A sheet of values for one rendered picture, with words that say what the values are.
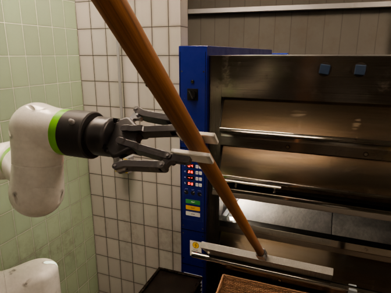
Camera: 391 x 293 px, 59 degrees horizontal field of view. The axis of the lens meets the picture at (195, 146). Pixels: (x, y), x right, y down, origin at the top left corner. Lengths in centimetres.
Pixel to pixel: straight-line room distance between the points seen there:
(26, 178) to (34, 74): 131
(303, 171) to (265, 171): 19
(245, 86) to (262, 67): 13
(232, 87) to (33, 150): 128
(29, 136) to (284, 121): 132
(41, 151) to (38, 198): 9
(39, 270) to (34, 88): 105
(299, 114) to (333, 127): 17
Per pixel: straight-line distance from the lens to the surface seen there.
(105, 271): 269
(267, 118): 182
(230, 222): 205
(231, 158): 192
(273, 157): 188
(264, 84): 180
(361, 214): 177
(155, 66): 42
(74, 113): 70
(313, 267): 153
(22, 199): 76
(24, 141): 74
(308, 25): 532
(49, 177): 76
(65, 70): 219
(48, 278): 127
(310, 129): 179
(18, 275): 128
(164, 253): 233
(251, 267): 170
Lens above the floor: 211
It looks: 15 degrees down
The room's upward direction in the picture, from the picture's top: straight up
